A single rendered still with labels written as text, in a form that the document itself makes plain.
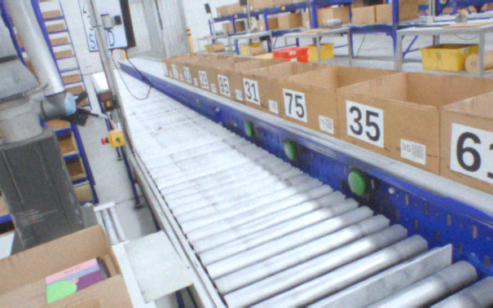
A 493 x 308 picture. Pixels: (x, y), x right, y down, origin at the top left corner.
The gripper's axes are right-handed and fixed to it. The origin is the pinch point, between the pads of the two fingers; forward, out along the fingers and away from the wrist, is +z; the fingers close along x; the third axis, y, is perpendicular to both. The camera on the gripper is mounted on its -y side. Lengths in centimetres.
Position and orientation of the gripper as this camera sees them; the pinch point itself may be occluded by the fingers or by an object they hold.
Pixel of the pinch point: (106, 116)
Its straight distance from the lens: 203.3
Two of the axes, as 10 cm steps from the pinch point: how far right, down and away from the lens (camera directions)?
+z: 8.6, 2.3, 4.5
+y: -3.2, 9.4, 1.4
